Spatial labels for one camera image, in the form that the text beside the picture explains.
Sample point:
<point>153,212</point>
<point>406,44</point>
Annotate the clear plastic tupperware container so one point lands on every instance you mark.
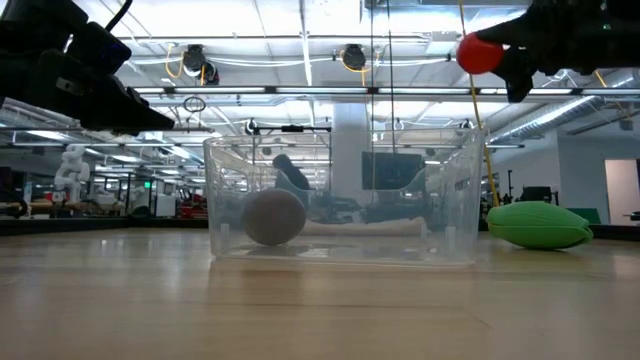
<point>450,200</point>

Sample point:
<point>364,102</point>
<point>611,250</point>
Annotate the brown toy kiwi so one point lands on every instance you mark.
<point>274,217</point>

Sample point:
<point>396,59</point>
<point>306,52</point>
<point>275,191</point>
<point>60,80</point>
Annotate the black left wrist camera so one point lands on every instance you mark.
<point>100,47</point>

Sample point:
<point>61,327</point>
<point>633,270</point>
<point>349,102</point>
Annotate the black wall monitor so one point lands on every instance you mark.
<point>392,170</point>

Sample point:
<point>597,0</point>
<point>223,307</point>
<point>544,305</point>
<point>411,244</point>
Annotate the green box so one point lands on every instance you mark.
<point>587,216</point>

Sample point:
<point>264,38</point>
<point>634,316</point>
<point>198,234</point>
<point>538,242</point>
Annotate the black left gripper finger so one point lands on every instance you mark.
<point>95,100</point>

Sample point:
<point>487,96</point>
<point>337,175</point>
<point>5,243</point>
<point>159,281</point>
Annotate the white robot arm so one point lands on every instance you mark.
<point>72,170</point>

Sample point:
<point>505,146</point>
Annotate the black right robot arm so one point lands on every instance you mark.
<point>622,35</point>

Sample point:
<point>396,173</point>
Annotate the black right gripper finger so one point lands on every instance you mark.
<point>520,65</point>
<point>517,32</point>

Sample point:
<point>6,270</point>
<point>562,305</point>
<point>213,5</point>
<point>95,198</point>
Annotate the green ribbed toy vegetable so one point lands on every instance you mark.
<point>537,225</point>

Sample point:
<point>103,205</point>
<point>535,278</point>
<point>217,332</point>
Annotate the red toy tomato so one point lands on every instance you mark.
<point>477,55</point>

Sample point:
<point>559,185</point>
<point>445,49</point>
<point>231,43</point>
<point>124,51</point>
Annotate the black equipment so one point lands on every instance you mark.
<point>539,195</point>

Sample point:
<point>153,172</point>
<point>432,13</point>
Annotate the pink folded cloth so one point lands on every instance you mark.
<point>360,227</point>

